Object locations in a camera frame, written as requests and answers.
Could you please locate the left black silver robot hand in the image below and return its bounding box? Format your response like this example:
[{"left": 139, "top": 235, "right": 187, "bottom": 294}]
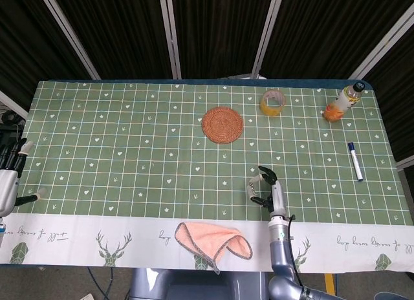
[{"left": 0, "top": 138, "right": 48, "bottom": 217}]

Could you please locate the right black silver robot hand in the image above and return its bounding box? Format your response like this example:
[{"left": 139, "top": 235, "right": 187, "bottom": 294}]
[{"left": 247, "top": 166, "right": 289, "bottom": 220}]

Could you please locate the pink cloth with grey edge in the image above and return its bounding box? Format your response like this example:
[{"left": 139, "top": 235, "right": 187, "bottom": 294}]
[{"left": 174, "top": 221, "right": 254, "bottom": 275}]

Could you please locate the white marker with blue cap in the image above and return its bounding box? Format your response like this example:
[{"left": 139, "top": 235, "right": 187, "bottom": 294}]
[{"left": 347, "top": 142, "right": 364, "bottom": 182}]

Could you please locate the yellow clear tape roll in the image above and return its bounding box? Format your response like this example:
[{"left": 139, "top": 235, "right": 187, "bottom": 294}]
[{"left": 260, "top": 89, "right": 287, "bottom": 118}]

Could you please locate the round woven brown coaster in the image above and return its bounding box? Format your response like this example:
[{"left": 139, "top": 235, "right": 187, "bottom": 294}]
[{"left": 201, "top": 107, "right": 245, "bottom": 144}]

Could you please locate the small orange toy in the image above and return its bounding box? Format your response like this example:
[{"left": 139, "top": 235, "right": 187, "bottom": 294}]
[{"left": 324, "top": 104, "right": 345, "bottom": 123}]

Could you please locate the plastic bottle with black cap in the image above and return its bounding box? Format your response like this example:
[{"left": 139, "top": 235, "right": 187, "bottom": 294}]
[{"left": 332, "top": 81, "right": 365, "bottom": 112}]

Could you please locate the grey robot torso base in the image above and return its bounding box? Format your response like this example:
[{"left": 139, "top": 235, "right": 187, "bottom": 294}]
[{"left": 129, "top": 267, "right": 271, "bottom": 300}]

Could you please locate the white object behind table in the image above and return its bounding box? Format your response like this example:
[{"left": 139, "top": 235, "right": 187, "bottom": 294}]
[{"left": 223, "top": 74, "right": 268, "bottom": 81}]

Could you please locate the green grid deer tablecloth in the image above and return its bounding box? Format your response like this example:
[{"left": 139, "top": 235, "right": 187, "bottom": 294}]
[{"left": 0, "top": 80, "right": 414, "bottom": 274}]

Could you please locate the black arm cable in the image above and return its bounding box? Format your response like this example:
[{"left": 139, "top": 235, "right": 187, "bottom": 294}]
[{"left": 285, "top": 213, "right": 307, "bottom": 286}]

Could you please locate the black equipment with cable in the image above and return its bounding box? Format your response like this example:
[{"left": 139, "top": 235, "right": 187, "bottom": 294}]
[{"left": 0, "top": 108, "right": 27, "bottom": 145}]

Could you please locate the white partition frame post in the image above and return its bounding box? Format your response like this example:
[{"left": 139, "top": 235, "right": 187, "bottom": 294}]
[
  {"left": 348, "top": 0, "right": 414, "bottom": 81},
  {"left": 36, "top": 0, "right": 100, "bottom": 81},
  {"left": 157, "top": 0, "right": 182, "bottom": 80},
  {"left": 0, "top": 91, "right": 29, "bottom": 120},
  {"left": 395, "top": 156, "right": 414, "bottom": 171},
  {"left": 250, "top": 0, "right": 286, "bottom": 79}
]

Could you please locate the yellow floor post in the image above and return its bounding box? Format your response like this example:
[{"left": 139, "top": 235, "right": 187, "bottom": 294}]
[{"left": 324, "top": 273, "right": 338, "bottom": 296}]

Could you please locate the blue floor cable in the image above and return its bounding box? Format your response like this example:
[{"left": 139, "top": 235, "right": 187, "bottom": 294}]
[{"left": 86, "top": 267, "right": 111, "bottom": 300}]

